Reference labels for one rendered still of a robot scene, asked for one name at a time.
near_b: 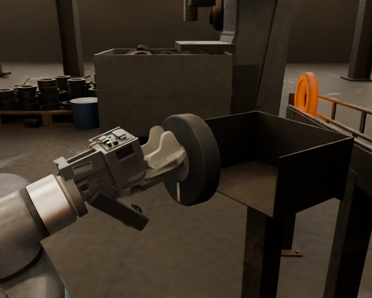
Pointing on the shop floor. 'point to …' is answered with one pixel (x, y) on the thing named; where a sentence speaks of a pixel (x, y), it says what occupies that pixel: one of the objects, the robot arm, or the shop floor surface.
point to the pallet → (40, 101)
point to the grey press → (250, 49)
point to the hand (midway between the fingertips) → (186, 149)
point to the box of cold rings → (159, 87)
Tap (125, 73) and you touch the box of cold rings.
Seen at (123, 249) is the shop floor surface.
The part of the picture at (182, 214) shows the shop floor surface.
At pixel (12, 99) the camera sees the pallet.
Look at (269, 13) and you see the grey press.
